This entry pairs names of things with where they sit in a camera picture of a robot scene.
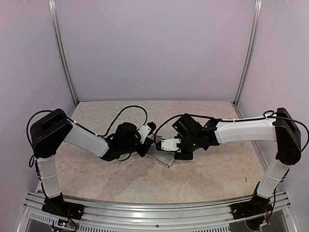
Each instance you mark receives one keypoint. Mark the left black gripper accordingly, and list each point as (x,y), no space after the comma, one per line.
(142,152)

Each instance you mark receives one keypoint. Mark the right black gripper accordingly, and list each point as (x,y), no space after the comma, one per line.
(189,156)

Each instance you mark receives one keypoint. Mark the white paper box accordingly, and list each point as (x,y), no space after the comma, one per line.
(161,156)

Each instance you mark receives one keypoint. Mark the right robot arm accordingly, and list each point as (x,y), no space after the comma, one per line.
(276,127)

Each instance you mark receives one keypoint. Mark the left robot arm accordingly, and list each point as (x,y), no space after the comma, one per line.
(47,134)

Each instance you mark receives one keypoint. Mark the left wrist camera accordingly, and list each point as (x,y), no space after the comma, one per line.
(146,130)

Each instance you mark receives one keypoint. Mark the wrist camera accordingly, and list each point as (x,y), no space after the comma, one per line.
(169,145)
(146,130)

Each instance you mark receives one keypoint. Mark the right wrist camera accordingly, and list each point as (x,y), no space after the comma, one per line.
(169,145)

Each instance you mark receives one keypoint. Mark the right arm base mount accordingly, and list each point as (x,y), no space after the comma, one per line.
(249,209)

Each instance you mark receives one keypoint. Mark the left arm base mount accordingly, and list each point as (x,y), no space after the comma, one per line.
(66,209)

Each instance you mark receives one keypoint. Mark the front aluminium rail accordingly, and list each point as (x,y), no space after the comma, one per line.
(105,216)

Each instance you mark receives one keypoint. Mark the right aluminium frame post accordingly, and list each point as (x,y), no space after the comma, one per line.
(249,52)

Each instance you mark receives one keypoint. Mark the aluminium frame post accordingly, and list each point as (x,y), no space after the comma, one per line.
(249,52)
(61,51)

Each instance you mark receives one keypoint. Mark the left aluminium frame post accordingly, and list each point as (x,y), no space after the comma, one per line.
(61,51)

